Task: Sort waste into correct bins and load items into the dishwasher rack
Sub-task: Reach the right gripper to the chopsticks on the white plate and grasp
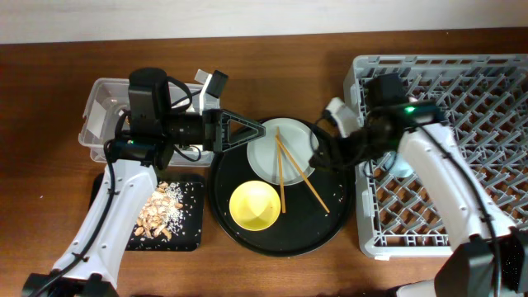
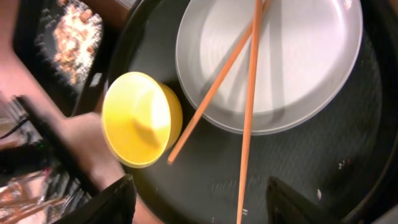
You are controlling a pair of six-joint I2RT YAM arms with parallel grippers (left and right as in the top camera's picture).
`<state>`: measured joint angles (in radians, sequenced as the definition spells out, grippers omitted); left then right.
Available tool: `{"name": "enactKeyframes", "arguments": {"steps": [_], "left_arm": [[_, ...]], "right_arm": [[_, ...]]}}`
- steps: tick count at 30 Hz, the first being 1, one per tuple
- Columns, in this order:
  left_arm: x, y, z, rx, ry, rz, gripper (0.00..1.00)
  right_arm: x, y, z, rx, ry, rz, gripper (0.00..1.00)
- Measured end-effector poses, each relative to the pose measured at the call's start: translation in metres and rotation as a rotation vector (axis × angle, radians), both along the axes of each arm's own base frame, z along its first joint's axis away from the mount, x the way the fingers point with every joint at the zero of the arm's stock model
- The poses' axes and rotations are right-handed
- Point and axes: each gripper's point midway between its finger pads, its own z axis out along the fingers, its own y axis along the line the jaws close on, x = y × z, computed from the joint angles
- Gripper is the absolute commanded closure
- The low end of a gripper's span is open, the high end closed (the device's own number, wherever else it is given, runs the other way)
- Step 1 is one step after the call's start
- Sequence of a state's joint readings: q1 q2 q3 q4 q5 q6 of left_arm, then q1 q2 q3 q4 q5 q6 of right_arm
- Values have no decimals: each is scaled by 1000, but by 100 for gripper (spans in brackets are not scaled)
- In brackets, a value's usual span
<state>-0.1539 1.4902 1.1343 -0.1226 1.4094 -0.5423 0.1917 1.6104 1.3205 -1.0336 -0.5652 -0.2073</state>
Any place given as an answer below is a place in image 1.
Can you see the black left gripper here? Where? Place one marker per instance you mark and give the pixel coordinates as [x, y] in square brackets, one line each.
[218, 137]

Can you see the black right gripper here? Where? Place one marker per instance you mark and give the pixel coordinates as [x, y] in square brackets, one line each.
[335, 149]

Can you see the blue cup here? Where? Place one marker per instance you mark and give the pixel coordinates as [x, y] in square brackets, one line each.
[397, 166]

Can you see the yellow bowl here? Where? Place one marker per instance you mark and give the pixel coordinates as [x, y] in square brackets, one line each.
[255, 206]

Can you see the food scraps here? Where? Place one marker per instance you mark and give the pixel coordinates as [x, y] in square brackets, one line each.
[165, 212]

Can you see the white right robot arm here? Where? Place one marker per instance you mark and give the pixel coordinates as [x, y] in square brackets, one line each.
[489, 253]

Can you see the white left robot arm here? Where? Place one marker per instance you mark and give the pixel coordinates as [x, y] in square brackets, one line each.
[90, 265]

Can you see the clear plastic waste bin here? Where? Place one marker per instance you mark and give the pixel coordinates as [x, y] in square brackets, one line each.
[107, 99]

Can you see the grey dishwasher rack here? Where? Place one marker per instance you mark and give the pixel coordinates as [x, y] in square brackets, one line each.
[484, 98]

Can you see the right wooden chopstick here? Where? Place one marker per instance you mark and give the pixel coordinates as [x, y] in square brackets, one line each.
[301, 173]

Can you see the wooden chopstick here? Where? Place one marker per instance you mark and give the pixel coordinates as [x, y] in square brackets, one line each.
[301, 173]
[281, 178]

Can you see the left wooden chopstick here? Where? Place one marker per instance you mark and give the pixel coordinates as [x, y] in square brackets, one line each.
[281, 178]

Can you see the round black serving tray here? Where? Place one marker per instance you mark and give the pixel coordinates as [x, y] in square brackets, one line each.
[304, 227]

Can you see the black rectangular tray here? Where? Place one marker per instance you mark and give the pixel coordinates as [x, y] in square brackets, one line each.
[191, 240]

